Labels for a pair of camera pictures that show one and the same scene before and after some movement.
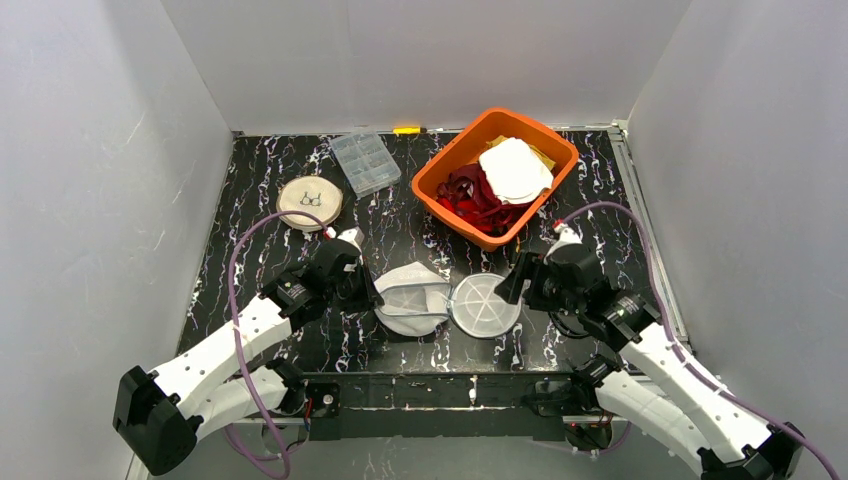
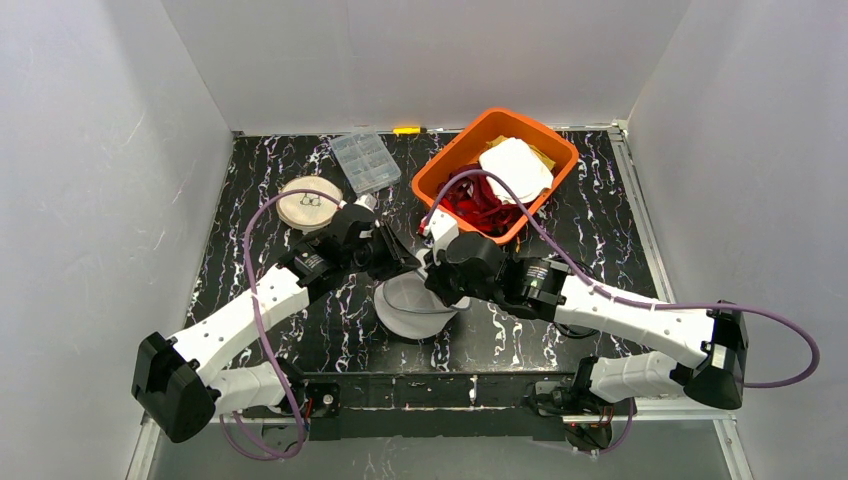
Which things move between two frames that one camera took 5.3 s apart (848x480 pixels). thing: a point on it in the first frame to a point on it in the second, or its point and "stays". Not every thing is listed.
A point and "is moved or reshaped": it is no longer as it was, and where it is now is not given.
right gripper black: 519,281 to 437,277
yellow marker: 409,130 stays
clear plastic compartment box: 366,161 stays
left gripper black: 365,287 to 394,252
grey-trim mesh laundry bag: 417,298 is moved or reshaped
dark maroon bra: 471,184 stays
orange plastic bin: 465,149 stays
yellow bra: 550,164 stays
